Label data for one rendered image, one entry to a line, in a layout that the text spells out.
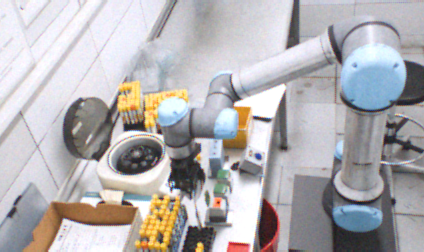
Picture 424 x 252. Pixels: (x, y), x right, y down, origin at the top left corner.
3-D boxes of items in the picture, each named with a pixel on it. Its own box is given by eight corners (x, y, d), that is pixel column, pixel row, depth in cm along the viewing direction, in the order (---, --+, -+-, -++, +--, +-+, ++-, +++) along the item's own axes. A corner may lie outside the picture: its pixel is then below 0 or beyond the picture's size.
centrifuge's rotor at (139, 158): (150, 187, 165) (146, 172, 161) (110, 179, 170) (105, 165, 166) (169, 155, 176) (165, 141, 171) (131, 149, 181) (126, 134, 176)
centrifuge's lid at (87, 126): (63, 122, 153) (41, 121, 156) (94, 179, 168) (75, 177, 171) (98, 81, 167) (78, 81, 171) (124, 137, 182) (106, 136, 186)
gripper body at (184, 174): (170, 194, 134) (162, 163, 126) (177, 171, 140) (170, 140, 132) (197, 196, 132) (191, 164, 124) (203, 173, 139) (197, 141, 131)
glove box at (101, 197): (149, 235, 157) (143, 216, 151) (79, 230, 162) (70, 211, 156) (160, 205, 166) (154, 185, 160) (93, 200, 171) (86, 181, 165)
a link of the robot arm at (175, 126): (185, 115, 115) (151, 114, 117) (192, 149, 122) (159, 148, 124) (192, 95, 121) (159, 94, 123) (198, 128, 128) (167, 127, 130)
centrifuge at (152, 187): (172, 212, 163) (165, 187, 155) (94, 196, 173) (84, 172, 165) (198, 162, 179) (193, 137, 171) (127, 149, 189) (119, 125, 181)
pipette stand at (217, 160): (227, 177, 172) (224, 157, 165) (207, 178, 173) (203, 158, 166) (228, 157, 179) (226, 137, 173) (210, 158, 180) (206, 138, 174)
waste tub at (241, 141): (248, 150, 181) (246, 130, 175) (213, 147, 185) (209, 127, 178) (254, 126, 191) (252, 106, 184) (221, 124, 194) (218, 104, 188)
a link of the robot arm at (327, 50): (385, -14, 109) (202, 69, 133) (388, 12, 101) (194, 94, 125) (404, 28, 115) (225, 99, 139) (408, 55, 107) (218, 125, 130)
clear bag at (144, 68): (167, 103, 208) (159, 67, 196) (126, 109, 208) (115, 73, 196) (166, 70, 228) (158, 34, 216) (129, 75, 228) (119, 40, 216)
